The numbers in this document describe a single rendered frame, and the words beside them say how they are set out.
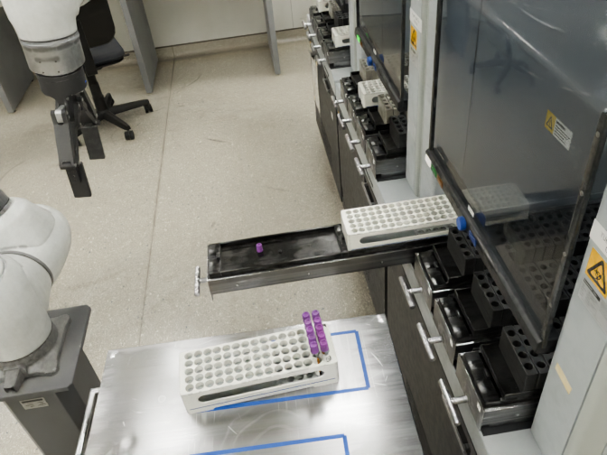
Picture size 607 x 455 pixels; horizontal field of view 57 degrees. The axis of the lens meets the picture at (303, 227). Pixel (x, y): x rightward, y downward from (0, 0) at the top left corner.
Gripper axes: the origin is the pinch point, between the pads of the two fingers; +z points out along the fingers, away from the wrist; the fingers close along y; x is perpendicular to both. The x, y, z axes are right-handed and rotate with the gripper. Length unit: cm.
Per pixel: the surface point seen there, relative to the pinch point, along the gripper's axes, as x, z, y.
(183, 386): 15.0, 30.3, 28.4
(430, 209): 74, 27, -16
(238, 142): 21, 110, -213
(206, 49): -4, 104, -365
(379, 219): 60, 27, -14
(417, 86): 74, 4, -38
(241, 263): 25.8, 36.1, -12.0
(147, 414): 7.2, 37.2, 28.7
